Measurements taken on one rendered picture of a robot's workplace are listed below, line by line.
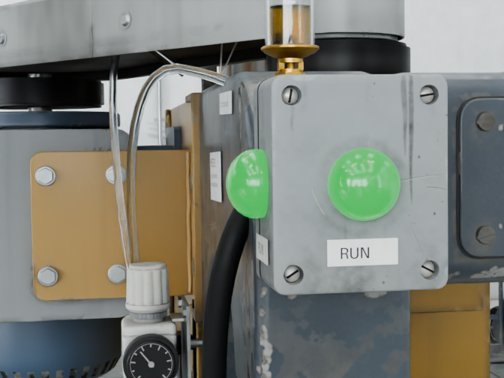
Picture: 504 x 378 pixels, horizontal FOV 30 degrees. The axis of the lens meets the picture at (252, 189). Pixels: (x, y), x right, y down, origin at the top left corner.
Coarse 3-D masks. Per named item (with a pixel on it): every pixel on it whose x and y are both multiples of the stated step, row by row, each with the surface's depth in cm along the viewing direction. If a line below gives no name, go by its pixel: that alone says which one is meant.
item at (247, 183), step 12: (240, 156) 40; (252, 156) 39; (264, 156) 39; (240, 168) 39; (252, 168) 39; (264, 168) 39; (228, 180) 40; (240, 180) 39; (252, 180) 39; (264, 180) 39; (228, 192) 40; (240, 192) 39; (252, 192) 39; (264, 192) 39; (240, 204) 39; (252, 204) 39; (264, 204) 39; (252, 216) 40; (264, 216) 40
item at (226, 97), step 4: (224, 92) 52; (228, 92) 50; (220, 96) 53; (224, 96) 52; (228, 96) 50; (220, 100) 53; (224, 100) 52; (228, 100) 50; (220, 104) 53; (224, 104) 52; (228, 104) 50; (220, 108) 53; (224, 108) 52; (228, 108) 50; (220, 112) 53; (224, 112) 52; (228, 112) 50
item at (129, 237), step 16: (112, 64) 70; (176, 64) 52; (112, 80) 69; (208, 80) 52; (224, 80) 52; (112, 96) 69; (144, 96) 55; (112, 112) 69; (112, 128) 69; (112, 144) 69; (128, 144) 58; (112, 160) 69; (128, 160) 59; (128, 176) 60; (128, 192) 61; (128, 208) 62; (128, 224) 63; (128, 240) 68; (128, 256) 68
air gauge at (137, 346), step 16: (144, 336) 62; (160, 336) 63; (128, 352) 62; (144, 352) 62; (160, 352) 62; (176, 352) 62; (128, 368) 62; (144, 368) 62; (160, 368) 62; (176, 368) 62
